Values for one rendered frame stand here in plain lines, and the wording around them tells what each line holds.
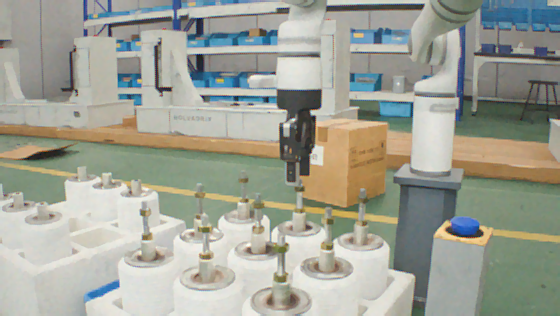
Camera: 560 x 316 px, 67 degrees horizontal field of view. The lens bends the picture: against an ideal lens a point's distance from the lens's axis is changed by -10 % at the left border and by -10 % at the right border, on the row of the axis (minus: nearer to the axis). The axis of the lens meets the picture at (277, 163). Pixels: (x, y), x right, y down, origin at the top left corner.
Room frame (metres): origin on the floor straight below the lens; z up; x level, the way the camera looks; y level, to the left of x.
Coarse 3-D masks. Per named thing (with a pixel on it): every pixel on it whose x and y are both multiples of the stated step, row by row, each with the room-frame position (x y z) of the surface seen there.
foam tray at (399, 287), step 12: (396, 276) 0.72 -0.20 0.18; (408, 276) 0.72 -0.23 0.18; (120, 288) 0.67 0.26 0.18; (396, 288) 0.67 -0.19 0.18; (408, 288) 0.69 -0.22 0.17; (96, 300) 0.62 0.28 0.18; (108, 300) 0.63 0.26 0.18; (120, 300) 0.64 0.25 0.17; (360, 300) 0.64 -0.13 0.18; (384, 300) 0.64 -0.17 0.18; (396, 300) 0.64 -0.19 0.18; (408, 300) 0.70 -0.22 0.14; (96, 312) 0.60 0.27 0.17; (108, 312) 0.59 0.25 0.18; (120, 312) 0.59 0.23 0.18; (360, 312) 0.63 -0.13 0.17; (372, 312) 0.60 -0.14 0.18; (384, 312) 0.60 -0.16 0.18; (396, 312) 0.65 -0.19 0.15; (408, 312) 0.71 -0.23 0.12
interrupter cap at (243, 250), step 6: (240, 246) 0.68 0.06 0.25; (246, 246) 0.68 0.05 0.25; (270, 246) 0.68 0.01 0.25; (234, 252) 0.66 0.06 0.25; (240, 252) 0.66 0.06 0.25; (246, 252) 0.66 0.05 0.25; (252, 252) 0.66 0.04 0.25; (270, 252) 0.66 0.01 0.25; (246, 258) 0.64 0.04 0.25; (252, 258) 0.63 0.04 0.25; (258, 258) 0.63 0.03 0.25; (264, 258) 0.63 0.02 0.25; (270, 258) 0.64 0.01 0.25
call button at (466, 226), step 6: (456, 222) 0.57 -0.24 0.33; (462, 222) 0.57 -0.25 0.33; (468, 222) 0.56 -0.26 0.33; (474, 222) 0.56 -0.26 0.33; (456, 228) 0.56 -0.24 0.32; (462, 228) 0.56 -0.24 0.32; (468, 228) 0.55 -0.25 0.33; (474, 228) 0.55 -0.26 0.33; (462, 234) 0.56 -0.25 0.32; (468, 234) 0.56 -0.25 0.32
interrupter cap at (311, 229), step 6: (288, 222) 0.80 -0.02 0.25; (306, 222) 0.80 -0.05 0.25; (312, 222) 0.79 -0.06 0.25; (282, 228) 0.77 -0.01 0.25; (288, 228) 0.77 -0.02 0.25; (306, 228) 0.77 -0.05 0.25; (312, 228) 0.76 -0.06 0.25; (318, 228) 0.76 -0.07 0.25; (288, 234) 0.74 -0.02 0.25; (294, 234) 0.73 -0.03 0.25; (300, 234) 0.73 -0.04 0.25; (306, 234) 0.73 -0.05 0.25; (312, 234) 0.74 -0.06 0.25
